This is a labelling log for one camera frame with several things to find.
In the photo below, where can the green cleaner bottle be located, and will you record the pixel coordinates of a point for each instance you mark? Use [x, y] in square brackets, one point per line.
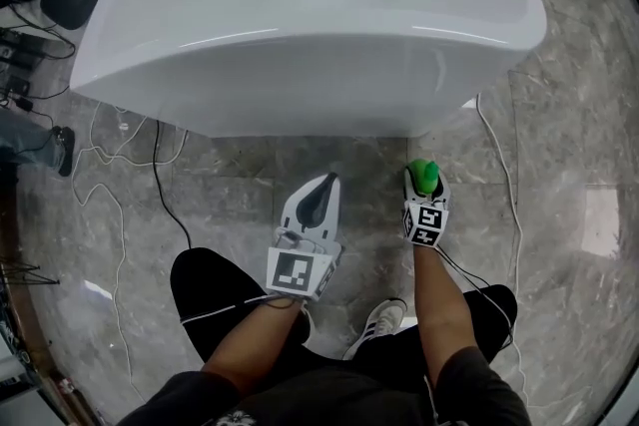
[423, 175]

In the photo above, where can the white bathtub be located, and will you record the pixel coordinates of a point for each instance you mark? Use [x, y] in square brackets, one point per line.
[309, 15]

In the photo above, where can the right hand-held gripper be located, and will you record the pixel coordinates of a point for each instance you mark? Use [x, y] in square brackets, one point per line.
[424, 223]

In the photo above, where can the person's dark shirt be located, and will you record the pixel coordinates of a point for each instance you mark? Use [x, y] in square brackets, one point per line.
[329, 394]

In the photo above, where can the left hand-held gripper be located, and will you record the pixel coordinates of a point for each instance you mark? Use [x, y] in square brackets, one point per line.
[294, 270]

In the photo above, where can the black tripod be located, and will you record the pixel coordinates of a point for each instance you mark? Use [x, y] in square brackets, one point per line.
[30, 275]

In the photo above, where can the person's left forearm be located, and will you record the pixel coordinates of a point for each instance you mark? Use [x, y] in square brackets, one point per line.
[249, 344]

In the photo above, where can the person's right white striped shoe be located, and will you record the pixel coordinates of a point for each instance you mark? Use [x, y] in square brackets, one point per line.
[377, 325]

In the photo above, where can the person's trouser leg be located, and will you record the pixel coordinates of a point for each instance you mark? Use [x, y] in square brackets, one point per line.
[491, 314]
[209, 294]

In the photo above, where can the person's left trouser leg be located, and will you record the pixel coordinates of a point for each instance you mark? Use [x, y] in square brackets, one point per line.
[209, 294]

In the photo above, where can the black power adapter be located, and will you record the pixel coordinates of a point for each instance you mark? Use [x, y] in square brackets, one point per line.
[23, 103]

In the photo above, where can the person's right trouser leg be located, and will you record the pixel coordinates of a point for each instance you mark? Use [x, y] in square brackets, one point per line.
[491, 314]

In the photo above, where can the person's left white shoe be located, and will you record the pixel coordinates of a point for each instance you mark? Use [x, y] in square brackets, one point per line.
[306, 321]

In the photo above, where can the person's right forearm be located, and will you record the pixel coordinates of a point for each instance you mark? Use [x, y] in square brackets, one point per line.
[439, 304]

